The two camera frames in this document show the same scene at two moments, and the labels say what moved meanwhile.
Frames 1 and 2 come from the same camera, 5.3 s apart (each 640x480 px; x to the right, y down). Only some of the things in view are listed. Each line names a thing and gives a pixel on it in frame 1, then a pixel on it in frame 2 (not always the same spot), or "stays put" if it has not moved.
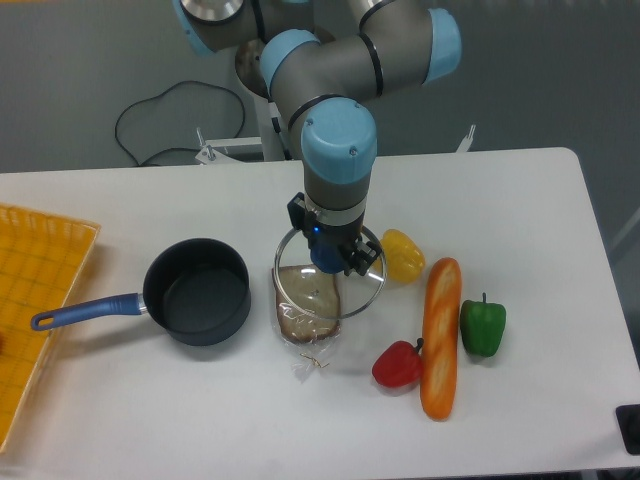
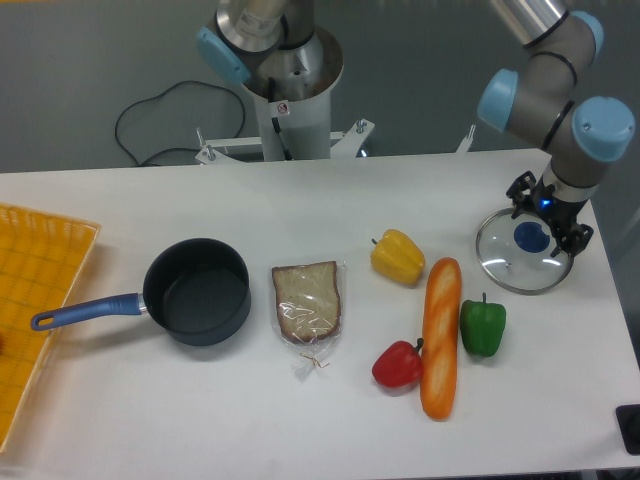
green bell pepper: [482, 325] stays put
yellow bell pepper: [404, 260] stays put
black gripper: [364, 253] → [559, 213]
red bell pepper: [397, 363] stays put
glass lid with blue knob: [313, 280] → [516, 254]
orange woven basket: [42, 256] stays put
